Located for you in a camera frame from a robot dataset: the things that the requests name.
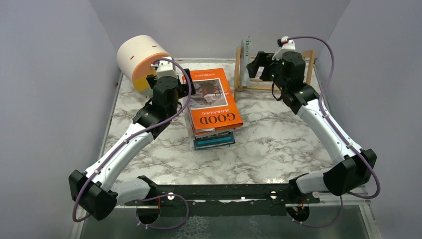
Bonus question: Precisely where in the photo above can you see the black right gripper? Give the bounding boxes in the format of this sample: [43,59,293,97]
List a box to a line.
[246,52,287,92]

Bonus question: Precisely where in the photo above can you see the grey ianra book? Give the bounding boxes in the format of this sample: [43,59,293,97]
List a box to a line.
[239,36,251,87]

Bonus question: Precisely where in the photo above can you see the orange Good Morning book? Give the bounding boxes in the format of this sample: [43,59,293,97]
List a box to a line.
[188,68,243,132]

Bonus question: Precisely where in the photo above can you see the wooden book rack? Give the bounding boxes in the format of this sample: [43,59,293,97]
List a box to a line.
[233,46,316,101]

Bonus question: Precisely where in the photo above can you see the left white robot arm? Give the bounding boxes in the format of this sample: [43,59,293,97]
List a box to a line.
[69,68,195,222]

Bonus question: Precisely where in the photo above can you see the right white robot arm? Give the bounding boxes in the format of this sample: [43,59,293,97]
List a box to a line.
[247,51,377,203]

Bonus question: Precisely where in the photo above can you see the middle books in stack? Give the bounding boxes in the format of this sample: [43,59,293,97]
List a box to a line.
[183,108,234,139]

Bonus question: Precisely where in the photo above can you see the cream orange cylinder container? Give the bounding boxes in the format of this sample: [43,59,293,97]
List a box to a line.
[116,35,171,97]

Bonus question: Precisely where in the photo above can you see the teal bottom book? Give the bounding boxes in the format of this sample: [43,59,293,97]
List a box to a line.
[193,132,235,150]

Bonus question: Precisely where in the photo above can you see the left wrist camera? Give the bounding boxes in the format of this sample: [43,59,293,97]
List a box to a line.
[156,56,177,78]

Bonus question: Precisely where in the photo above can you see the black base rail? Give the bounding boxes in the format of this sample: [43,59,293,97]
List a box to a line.
[124,183,320,217]

